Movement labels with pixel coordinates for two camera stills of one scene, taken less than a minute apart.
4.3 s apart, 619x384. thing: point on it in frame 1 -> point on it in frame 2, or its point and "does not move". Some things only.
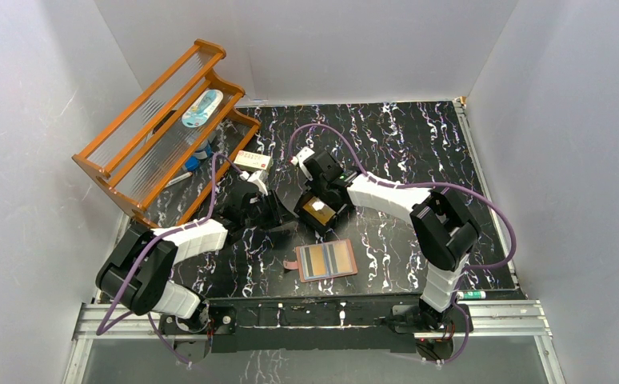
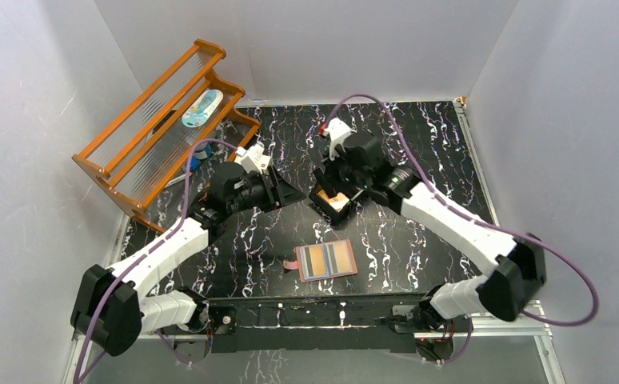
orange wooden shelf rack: x=163 y=166 does not move
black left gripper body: x=269 y=209 -> x=274 y=187
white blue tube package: x=203 y=109 does not move
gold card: x=313 y=262 does not move
